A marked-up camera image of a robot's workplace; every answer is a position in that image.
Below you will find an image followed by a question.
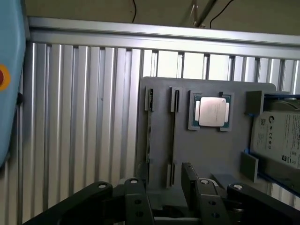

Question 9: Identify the aluminium table frame rail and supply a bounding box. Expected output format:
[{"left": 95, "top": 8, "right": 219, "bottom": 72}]
[{"left": 26, "top": 15, "right": 300, "bottom": 60}]

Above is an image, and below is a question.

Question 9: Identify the thin black cable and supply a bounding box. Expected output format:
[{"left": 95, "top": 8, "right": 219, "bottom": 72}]
[
  {"left": 130, "top": 0, "right": 137, "bottom": 23},
  {"left": 209, "top": 0, "right": 235, "bottom": 29}
]

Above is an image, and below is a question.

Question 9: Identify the red emergency stop button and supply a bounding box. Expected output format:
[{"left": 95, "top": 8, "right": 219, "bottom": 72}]
[{"left": 0, "top": 64, "right": 12, "bottom": 92}]

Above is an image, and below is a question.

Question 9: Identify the RAM stick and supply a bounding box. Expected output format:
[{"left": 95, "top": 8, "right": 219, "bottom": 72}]
[
  {"left": 146, "top": 87, "right": 155, "bottom": 184},
  {"left": 172, "top": 90, "right": 180, "bottom": 186}
]

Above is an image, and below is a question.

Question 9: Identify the light blue robot body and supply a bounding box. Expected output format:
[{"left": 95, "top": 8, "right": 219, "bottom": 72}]
[{"left": 0, "top": 0, "right": 31, "bottom": 170}]

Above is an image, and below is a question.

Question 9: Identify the metal stand leg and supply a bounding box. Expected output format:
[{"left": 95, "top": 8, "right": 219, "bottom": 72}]
[{"left": 191, "top": 0, "right": 220, "bottom": 28}]

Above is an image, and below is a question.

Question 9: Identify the silver hard disk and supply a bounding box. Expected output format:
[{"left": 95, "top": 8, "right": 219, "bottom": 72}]
[{"left": 252, "top": 97, "right": 300, "bottom": 170}]

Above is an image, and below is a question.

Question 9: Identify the silver CPU chip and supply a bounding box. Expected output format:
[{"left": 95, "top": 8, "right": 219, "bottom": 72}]
[{"left": 194, "top": 96, "right": 232, "bottom": 128}]

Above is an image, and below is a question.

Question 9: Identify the grey parts rack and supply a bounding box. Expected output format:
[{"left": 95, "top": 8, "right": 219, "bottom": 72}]
[{"left": 135, "top": 76, "right": 291, "bottom": 211}]

